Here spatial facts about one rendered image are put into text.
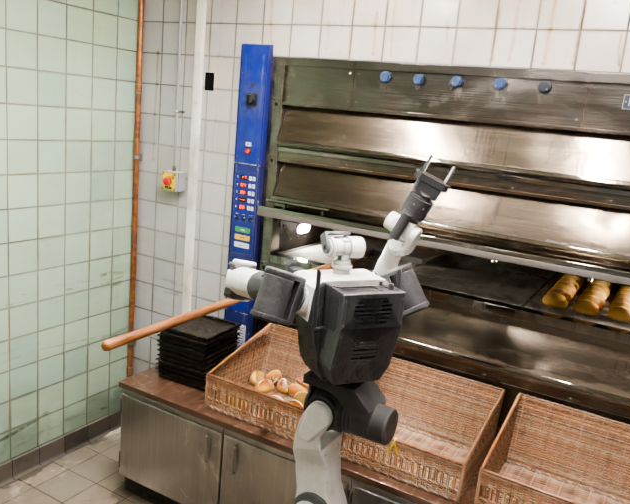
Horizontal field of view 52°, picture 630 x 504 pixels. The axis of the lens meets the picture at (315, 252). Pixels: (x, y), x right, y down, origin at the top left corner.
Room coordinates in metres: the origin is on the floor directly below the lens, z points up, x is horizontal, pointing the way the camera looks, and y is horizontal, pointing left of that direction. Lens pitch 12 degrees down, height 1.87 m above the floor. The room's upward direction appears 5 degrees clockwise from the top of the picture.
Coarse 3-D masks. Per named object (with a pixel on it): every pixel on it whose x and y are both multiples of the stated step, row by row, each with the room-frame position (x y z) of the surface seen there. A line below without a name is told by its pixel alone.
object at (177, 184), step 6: (162, 174) 3.28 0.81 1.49; (168, 174) 3.26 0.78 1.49; (174, 174) 3.24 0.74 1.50; (180, 174) 3.26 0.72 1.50; (162, 180) 3.28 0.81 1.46; (174, 180) 3.24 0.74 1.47; (180, 180) 3.26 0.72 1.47; (162, 186) 3.28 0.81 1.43; (168, 186) 3.26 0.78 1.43; (174, 186) 3.24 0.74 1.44; (180, 186) 3.26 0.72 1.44
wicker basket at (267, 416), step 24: (264, 336) 2.94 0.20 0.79; (288, 336) 2.91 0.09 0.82; (240, 360) 2.78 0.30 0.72; (264, 360) 2.93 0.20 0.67; (288, 360) 2.88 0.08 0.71; (216, 384) 2.56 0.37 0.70; (240, 384) 2.79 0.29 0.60; (216, 408) 2.55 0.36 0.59; (240, 408) 2.49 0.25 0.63; (264, 408) 2.42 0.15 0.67; (288, 408) 2.37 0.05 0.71; (288, 432) 2.36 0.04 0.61
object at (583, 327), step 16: (272, 256) 3.02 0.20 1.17; (288, 256) 3.02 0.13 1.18; (432, 288) 2.67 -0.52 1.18; (464, 304) 2.56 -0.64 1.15; (480, 304) 2.53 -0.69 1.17; (496, 304) 2.51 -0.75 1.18; (528, 320) 2.44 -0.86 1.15; (544, 320) 2.41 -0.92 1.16; (560, 320) 2.38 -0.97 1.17; (576, 320) 2.38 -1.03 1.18; (592, 336) 2.32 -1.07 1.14; (608, 336) 2.30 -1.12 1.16; (624, 336) 2.27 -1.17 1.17
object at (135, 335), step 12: (324, 264) 2.80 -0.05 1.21; (228, 300) 2.15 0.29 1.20; (192, 312) 1.99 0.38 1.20; (204, 312) 2.03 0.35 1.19; (156, 324) 1.84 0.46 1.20; (168, 324) 1.88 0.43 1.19; (120, 336) 1.72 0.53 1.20; (132, 336) 1.75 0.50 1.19; (144, 336) 1.79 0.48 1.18; (108, 348) 1.67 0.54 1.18
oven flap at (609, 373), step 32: (416, 320) 2.67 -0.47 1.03; (448, 320) 2.61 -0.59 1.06; (480, 320) 2.56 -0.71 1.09; (448, 352) 2.53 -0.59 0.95; (480, 352) 2.50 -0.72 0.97; (512, 352) 2.45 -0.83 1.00; (544, 352) 2.41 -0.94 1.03; (576, 352) 2.36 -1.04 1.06; (608, 352) 2.32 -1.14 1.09; (576, 384) 2.30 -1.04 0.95; (608, 384) 2.27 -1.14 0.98
